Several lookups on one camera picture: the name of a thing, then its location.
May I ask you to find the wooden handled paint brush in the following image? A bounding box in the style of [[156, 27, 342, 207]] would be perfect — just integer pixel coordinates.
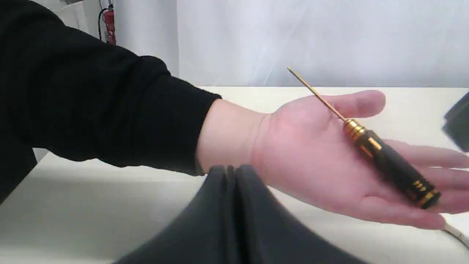
[[442, 213, 469, 249]]

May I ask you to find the black sleeved forearm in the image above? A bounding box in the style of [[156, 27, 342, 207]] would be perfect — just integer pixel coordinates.
[[0, 0, 272, 204]]

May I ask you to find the person's open bare hand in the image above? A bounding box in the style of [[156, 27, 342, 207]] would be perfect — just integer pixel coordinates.
[[251, 95, 469, 230]]

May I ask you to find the black and gold screwdriver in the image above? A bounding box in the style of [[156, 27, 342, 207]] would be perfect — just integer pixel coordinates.
[[288, 67, 441, 209]]

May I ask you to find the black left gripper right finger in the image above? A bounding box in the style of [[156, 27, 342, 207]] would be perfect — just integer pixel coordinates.
[[234, 165, 363, 264]]

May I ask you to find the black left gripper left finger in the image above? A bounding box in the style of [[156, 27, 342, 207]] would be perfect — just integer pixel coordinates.
[[117, 166, 235, 264]]

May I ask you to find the red fire extinguisher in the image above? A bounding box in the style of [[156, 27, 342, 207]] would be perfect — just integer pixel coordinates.
[[97, 0, 116, 45]]

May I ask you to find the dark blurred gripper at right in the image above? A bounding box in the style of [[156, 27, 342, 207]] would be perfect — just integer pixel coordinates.
[[443, 93, 469, 153]]

